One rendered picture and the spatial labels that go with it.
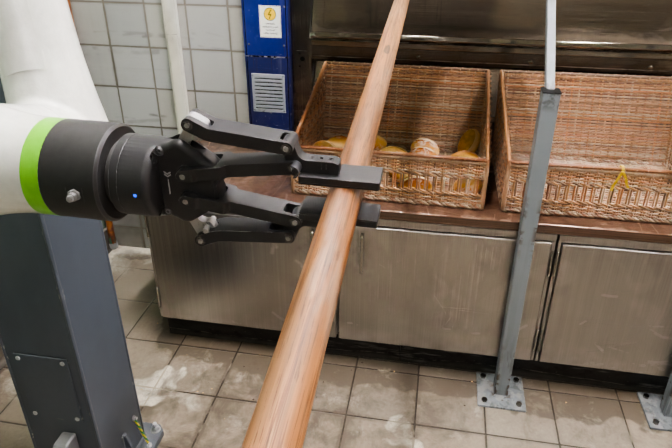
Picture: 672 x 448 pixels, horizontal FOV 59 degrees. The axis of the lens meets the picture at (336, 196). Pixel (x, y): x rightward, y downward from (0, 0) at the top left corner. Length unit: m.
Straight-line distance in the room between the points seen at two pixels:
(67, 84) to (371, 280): 1.24
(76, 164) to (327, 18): 1.58
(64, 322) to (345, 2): 1.30
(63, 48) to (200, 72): 1.53
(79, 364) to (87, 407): 0.13
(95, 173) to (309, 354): 0.28
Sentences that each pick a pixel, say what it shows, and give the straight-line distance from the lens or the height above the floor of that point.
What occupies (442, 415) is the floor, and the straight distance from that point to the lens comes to 1.89.
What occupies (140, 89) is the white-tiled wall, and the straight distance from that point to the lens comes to 2.38.
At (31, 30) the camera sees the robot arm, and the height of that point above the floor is 1.23.
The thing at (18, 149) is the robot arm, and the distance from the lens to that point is 0.59.
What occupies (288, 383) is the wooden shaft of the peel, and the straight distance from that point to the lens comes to 0.34.
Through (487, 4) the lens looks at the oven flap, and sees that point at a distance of 2.04.
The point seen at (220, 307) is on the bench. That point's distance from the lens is 1.99.
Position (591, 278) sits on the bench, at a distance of 1.80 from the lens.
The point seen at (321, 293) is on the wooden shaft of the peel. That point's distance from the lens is 0.40.
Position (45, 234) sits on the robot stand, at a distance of 1.29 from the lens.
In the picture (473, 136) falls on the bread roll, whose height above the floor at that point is 0.66.
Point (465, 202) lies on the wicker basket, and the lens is 1.71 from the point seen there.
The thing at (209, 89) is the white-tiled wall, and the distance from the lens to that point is 2.26.
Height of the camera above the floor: 1.37
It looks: 27 degrees down
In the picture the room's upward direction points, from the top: straight up
